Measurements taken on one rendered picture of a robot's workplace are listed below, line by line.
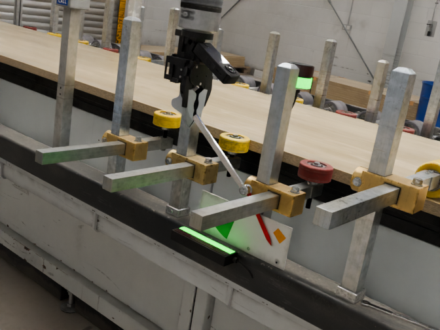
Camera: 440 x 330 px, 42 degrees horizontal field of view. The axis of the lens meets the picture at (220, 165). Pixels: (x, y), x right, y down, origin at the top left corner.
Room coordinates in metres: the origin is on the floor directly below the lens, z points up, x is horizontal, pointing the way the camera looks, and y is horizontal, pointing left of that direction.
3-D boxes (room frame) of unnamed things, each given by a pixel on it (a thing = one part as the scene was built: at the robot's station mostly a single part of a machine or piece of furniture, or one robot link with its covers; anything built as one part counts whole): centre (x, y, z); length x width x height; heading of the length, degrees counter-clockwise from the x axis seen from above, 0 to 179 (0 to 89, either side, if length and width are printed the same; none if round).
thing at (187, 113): (1.29, 0.11, 1.00); 0.06 x 0.03 x 0.09; 52
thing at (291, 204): (1.23, -0.13, 0.85); 0.14 x 0.06 x 0.05; 52
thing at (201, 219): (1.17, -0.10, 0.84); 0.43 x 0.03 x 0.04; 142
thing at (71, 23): (1.71, 0.49, 0.93); 0.05 x 0.05 x 0.45; 52
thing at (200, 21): (1.30, 0.10, 1.19); 0.10 x 0.09 x 0.05; 142
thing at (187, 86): (1.27, 0.09, 1.05); 0.05 x 0.02 x 0.09; 142
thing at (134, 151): (1.53, 0.27, 0.82); 0.14 x 0.06 x 0.05; 52
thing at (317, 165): (1.32, -0.22, 0.85); 0.08 x 0.08 x 0.11
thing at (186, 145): (1.39, 0.09, 0.92); 0.04 x 0.04 x 0.48; 52
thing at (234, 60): (9.93, 0.92, 0.23); 2.41 x 0.77 x 0.17; 140
